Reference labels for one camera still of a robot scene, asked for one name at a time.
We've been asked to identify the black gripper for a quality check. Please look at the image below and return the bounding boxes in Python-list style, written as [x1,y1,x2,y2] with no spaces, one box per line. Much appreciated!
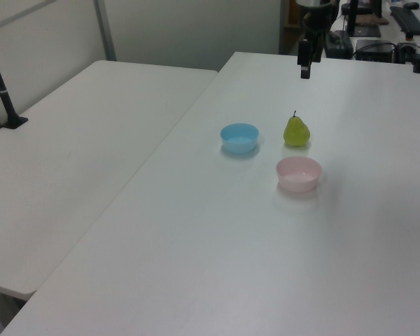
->
[297,3,334,80]

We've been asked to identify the green pear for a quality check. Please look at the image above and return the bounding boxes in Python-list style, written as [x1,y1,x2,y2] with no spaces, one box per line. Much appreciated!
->
[283,110,312,148]

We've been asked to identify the blue plastic bowl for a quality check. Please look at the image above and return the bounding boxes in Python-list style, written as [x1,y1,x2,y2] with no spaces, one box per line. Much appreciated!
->
[219,122,260,155]

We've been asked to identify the pink plastic bowl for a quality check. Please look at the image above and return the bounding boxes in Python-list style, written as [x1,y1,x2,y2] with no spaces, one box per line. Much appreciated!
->
[275,155,323,193]

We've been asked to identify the dark grey case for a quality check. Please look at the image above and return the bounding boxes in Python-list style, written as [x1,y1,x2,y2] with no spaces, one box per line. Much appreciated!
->
[325,29,354,59]

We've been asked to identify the black monitor stand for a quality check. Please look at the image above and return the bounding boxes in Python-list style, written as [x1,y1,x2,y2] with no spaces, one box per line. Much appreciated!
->
[346,0,382,39]

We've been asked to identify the black electronics box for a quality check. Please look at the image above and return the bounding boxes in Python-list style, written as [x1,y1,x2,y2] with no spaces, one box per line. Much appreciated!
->
[354,38,397,61]

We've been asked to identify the brown desk mat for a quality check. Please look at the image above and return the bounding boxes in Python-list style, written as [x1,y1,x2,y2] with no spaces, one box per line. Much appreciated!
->
[356,13,390,26]

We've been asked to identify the black keyboard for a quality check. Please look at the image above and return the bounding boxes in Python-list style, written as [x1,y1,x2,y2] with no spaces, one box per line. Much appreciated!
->
[389,5,420,36]

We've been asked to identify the white side table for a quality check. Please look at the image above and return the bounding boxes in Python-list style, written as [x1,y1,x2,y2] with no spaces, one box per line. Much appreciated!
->
[0,59,219,301]

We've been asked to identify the grey partition post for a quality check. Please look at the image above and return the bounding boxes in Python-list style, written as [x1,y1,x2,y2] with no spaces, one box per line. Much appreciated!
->
[93,0,118,62]

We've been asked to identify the black clamped camera pole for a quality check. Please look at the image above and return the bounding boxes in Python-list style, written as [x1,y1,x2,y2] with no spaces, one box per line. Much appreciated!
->
[0,30,29,130]

